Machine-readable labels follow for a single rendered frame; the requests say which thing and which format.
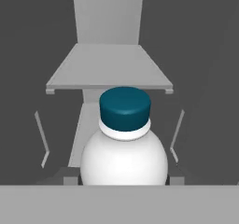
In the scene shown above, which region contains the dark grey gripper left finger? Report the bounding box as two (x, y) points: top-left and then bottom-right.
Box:
(35, 166), (84, 187)

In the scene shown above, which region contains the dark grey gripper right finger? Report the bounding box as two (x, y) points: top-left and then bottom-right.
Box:
(166, 164), (204, 187)

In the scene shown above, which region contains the white water bottle teal cap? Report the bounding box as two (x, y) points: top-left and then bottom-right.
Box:
(79, 86), (170, 187)

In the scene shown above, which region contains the grey freezer shelf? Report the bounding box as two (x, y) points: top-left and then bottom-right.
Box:
(45, 43), (175, 95)

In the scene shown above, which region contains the grey freezer side rail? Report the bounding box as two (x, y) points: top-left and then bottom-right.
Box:
(34, 110), (50, 169)
(169, 109), (186, 164)

